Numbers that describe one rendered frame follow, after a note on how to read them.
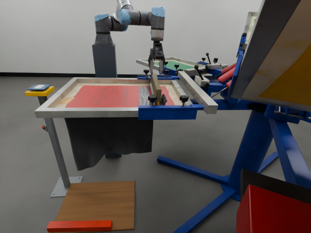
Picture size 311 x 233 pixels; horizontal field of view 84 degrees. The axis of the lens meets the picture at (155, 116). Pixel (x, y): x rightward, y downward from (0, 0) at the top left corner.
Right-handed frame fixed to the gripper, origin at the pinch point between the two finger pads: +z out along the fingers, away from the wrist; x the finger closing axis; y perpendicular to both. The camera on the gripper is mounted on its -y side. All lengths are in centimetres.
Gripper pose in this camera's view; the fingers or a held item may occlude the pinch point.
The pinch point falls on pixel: (156, 73)
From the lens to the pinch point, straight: 110.6
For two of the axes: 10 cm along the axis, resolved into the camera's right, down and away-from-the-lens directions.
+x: -9.9, 0.1, -1.1
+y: -1.0, -4.7, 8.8
